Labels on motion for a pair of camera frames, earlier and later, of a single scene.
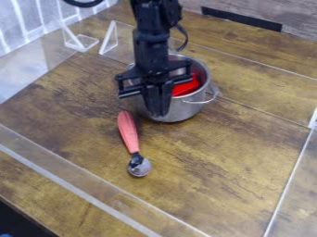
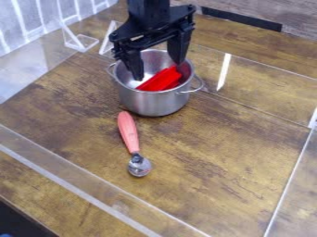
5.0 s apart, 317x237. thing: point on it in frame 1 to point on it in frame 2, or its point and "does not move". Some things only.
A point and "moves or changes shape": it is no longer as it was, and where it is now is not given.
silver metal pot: [186, 106] moves or changes shape
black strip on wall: [214, 13] does not move
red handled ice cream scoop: [139, 166] does not move
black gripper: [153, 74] to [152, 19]
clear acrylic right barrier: [293, 218] does not move
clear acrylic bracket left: [80, 42] does not move
